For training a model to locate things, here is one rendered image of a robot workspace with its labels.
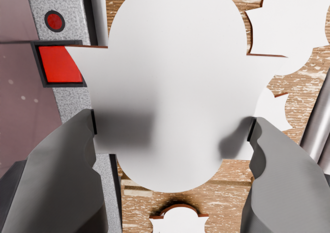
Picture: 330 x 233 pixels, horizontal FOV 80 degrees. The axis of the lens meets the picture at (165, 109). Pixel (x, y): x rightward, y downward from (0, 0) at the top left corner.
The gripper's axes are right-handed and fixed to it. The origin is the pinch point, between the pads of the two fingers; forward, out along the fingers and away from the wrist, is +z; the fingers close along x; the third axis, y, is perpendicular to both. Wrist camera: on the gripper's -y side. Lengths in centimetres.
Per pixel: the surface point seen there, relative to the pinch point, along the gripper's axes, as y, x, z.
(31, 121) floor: 77, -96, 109
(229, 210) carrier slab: 36.1, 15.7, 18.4
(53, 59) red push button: 3.5, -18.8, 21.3
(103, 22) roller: -2.3, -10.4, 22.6
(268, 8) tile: -5.5, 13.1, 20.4
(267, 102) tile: 8.5, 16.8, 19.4
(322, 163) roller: 23.7, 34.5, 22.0
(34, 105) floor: 63, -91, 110
